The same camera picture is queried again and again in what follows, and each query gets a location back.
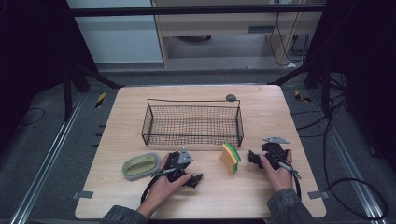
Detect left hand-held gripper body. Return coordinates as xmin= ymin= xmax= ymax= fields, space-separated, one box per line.
xmin=162 ymin=147 xmax=194 ymax=184

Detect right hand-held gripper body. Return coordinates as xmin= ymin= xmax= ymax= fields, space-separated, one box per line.
xmin=261 ymin=135 xmax=290 ymax=171

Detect green and yellow sponge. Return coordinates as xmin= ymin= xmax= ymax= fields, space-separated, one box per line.
xmin=219 ymin=142 xmax=242 ymax=175

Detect black wire mesh basket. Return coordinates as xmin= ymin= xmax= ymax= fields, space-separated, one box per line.
xmin=140 ymin=97 xmax=245 ymax=147

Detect green soap dish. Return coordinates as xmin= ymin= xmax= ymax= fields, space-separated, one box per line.
xmin=121 ymin=152 xmax=163 ymax=182

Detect person's right hand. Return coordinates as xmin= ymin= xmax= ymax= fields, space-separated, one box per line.
xmin=259 ymin=149 xmax=295 ymax=193

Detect person's left hand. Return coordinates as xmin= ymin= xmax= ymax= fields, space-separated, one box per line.
xmin=137 ymin=153 xmax=192 ymax=217

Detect yellow black tape strip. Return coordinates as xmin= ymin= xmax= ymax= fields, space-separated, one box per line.
xmin=293 ymin=89 xmax=313 ymax=104
xmin=94 ymin=91 xmax=107 ymax=109

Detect black metal stand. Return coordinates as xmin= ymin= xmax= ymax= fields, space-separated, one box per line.
xmin=267 ymin=57 xmax=332 ymax=114
xmin=61 ymin=59 xmax=126 ymax=123

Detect dark curtain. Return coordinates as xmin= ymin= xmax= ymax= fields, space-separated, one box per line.
xmin=0 ymin=0 xmax=98 ymax=152
xmin=306 ymin=0 xmax=396 ymax=174

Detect light wooden desk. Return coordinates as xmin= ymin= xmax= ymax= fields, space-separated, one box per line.
xmin=150 ymin=0 xmax=325 ymax=68

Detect white cabinet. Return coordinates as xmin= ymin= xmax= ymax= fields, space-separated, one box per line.
xmin=65 ymin=0 xmax=164 ymax=65

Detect black horizontal bar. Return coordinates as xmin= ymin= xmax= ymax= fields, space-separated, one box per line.
xmin=66 ymin=4 xmax=328 ymax=18

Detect left hand-held gripper cable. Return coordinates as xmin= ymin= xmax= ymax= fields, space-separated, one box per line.
xmin=140 ymin=167 xmax=177 ymax=205

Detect hand-held gripper cable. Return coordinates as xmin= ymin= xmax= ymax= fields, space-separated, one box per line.
xmin=277 ymin=161 xmax=303 ymax=201
xmin=140 ymin=167 xmax=177 ymax=205

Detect right hand-held gripper cable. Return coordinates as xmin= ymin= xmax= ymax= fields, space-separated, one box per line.
xmin=277 ymin=161 xmax=303 ymax=201

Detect thick black floor cable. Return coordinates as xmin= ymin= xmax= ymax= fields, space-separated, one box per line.
xmin=291 ymin=92 xmax=389 ymax=220

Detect grey table bracket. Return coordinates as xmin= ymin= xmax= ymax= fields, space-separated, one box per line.
xmin=306 ymin=189 xmax=331 ymax=201
xmin=71 ymin=189 xmax=94 ymax=201

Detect metal floor rail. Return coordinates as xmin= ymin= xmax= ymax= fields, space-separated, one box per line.
xmin=8 ymin=92 xmax=88 ymax=224
xmin=310 ymin=90 xmax=390 ymax=224

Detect black cables under desk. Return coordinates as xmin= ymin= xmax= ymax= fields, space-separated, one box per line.
xmin=268 ymin=11 xmax=312 ymax=68

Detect thin black floor cable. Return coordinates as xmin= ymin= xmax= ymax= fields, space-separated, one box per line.
xmin=18 ymin=106 xmax=47 ymax=127

